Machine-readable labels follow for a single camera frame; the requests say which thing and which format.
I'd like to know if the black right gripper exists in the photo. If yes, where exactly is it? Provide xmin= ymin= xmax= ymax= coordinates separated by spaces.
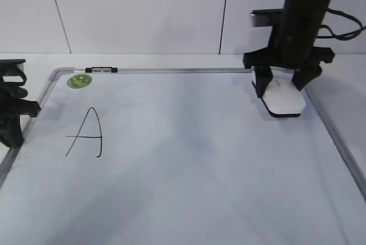
xmin=243 ymin=0 xmax=335 ymax=98

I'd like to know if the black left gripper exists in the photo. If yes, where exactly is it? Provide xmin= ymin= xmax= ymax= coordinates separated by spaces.
xmin=1 ymin=59 xmax=41 ymax=148

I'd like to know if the white whiteboard eraser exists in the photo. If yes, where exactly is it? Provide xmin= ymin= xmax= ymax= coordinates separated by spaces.
xmin=260 ymin=78 xmax=306 ymax=118

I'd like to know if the round green sticker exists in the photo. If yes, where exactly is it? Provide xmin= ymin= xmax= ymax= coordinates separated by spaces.
xmin=67 ymin=74 xmax=93 ymax=89

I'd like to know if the black marker pen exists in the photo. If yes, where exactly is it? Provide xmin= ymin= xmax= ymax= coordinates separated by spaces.
xmin=85 ymin=67 xmax=118 ymax=73

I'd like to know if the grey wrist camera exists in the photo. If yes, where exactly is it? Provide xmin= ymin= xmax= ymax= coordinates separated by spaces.
xmin=250 ymin=9 xmax=283 ymax=27

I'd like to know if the black cable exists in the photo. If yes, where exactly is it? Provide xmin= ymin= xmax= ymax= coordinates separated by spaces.
xmin=316 ymin=6 xmax=364 ymax=42

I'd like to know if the white whiteboard with metal frame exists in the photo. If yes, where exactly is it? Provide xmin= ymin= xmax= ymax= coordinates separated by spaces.
xmin=1 ymin=70 xmax=365 ymax=244

